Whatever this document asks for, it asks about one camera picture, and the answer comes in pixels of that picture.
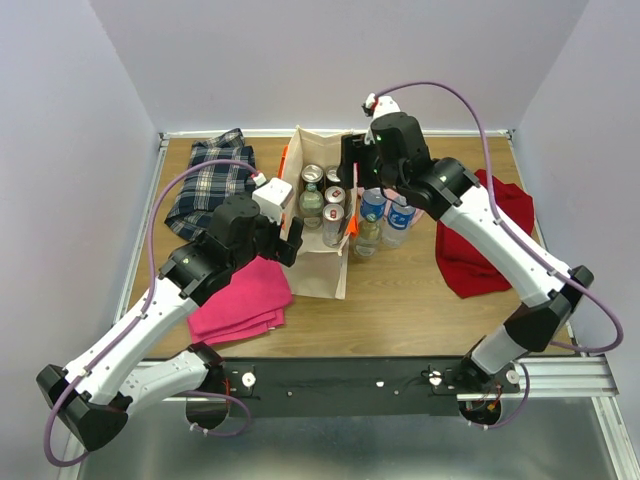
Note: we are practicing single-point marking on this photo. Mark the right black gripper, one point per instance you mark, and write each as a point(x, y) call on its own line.
point(353, 148)

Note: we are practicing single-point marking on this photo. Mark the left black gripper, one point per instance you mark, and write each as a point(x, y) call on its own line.
point(285, 251)

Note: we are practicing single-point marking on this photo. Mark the beige canvas bag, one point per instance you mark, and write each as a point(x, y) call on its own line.
point(319, 271)

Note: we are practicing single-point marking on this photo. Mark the green cap glass bottle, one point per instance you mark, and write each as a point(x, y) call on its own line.
point(368, 237)
point(311, 205)

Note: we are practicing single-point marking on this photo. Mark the red can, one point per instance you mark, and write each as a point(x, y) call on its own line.
point(333, 216)
point(335, 195)

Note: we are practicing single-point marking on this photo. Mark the blue cap bottle from bag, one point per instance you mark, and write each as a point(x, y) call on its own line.
point(398, 221)

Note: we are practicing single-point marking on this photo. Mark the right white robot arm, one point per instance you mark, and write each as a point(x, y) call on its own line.
point(549, 289)

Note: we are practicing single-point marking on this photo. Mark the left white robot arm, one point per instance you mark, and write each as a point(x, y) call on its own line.
point(95, 394)

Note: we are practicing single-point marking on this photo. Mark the silver can far right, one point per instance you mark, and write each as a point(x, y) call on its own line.
point(331, 177)

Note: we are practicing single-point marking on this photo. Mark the blue cap bottle on table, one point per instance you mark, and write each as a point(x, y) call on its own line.
point(372, 201)

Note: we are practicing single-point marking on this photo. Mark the magenta folded cloth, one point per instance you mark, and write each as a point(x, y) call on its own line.
point(251, 305)

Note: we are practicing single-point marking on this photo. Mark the plaid navy shirt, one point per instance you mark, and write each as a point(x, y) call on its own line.
point(203, 191)

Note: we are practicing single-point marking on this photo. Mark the red cloth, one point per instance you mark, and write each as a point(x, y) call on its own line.
point(465, 271)

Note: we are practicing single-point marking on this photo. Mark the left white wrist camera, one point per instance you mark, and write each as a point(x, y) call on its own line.
point(272, 196)

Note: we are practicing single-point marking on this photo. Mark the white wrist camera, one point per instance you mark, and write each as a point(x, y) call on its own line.
point(272, 196)
point(375, 107)

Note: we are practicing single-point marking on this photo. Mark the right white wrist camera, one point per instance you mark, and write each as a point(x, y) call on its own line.
point(375, 107)

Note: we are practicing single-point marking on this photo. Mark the aluminium frame rail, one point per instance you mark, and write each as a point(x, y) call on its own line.
point(550, 377)

